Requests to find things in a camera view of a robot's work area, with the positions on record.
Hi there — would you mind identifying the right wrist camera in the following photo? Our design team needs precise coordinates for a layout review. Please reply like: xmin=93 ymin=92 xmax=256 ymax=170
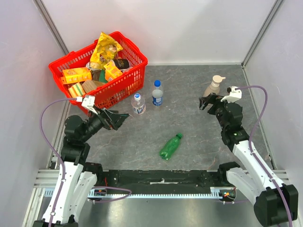
xmin=221 ymin=86 xmax=242 ymax=103

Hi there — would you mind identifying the green plastic bottle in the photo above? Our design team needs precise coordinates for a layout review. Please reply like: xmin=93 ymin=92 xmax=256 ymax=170
xmin=159 ymin=133 xmax=183 ymax=160

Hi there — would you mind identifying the striped sponge block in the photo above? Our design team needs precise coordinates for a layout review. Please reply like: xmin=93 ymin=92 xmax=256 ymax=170
xmin=68 ymin=82 xmax=86 ymax=98

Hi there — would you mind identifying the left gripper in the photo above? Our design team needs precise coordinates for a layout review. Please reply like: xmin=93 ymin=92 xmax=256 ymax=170
xmin=80 ymin=105 xmax=129 ymax=141

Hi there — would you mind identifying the purple cable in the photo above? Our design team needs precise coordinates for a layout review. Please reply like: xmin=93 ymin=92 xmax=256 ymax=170
xmin=39 ymin=98 xmax=132 ymax=224
xmin=222 ymin=85 xmax=294 ymax=227

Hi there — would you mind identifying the clear Pocari Sweat bottle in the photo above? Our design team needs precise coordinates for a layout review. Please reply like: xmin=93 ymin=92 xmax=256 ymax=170
xmin=131 ymin=93 xmax=146 ymax=115

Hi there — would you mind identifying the red plastic shopping basket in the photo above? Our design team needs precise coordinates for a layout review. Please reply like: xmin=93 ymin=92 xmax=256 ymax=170
xmin=49 ymin=31 xmax=148 ymax=108

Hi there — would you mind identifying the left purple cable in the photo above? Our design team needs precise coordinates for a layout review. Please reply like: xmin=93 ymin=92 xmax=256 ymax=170
xmin=39 ymin=98 xmax=132 ymax=224

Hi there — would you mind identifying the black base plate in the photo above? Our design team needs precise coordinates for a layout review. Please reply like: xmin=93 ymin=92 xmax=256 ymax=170
xmin=103 ymin=170 xmax=232 ymax=195

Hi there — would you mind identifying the orange snack box left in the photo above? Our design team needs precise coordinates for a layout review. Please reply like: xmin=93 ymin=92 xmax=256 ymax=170
xmin=61 ymin=67 xmax=92 ymax=84

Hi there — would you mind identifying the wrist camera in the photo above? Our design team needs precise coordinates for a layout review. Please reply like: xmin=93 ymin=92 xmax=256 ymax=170
xmin=81 ymin=95 xmax=97 ymax=113
xmin=221 ymin=86 xmax=242 ymax=103

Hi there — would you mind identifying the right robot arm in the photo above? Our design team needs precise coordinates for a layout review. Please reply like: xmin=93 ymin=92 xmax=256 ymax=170
xmin=199 ymin=93 xmax=298 ymax=227

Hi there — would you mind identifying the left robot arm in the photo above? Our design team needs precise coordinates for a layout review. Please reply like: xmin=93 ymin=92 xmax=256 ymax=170
xmin=33 ymin=108 xmax=129 ymax=227

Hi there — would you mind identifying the blue cap drink bottle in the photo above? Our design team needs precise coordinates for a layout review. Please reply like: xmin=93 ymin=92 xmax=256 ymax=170
xmin=151 ymin=80 xmax=163 ymax=106

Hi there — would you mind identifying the orange snack box right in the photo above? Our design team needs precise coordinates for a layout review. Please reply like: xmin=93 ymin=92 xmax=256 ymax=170
xmin=104 ymin=61 xmax=123 ymax=82

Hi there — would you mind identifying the yellow snack bag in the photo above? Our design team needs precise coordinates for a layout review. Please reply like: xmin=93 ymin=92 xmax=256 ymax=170
xmin=89 ymin=32 xmax=123 ymax=70

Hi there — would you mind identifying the white cable duct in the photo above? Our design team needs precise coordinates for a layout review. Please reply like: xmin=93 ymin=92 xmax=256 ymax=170
xmin=42 ymin=186 xmax=237 ymax=199

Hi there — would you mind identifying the beige pump dispenser bottle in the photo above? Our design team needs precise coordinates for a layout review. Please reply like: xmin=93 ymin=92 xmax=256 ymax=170
xmin=203 ymin=75 xmax=226 ymax=97

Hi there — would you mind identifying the dark round can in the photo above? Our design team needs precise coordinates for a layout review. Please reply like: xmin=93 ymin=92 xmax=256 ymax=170
xmin=111 ymin=59 xmax=131 ymax=72

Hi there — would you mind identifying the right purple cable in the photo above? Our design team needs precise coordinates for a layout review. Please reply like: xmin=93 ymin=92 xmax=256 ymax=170
xmin=222 ymin=85 xmax=294 ymax=227

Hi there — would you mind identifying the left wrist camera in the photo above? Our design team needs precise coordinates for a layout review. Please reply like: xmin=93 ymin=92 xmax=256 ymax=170
xmin=81 ymin=95 xmax=97 ymax=113

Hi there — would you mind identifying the orange snack box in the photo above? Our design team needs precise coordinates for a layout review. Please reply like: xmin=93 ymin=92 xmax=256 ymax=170
xmin=61 ymin=67 xmax=92 ymax=84
xmin=104 ymin=61 xmax=123 ymax=82

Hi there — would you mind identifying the brown wooden block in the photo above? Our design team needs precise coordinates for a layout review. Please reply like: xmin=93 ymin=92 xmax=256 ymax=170
xmin=81 ymin=80 xmax=105 ymax=93

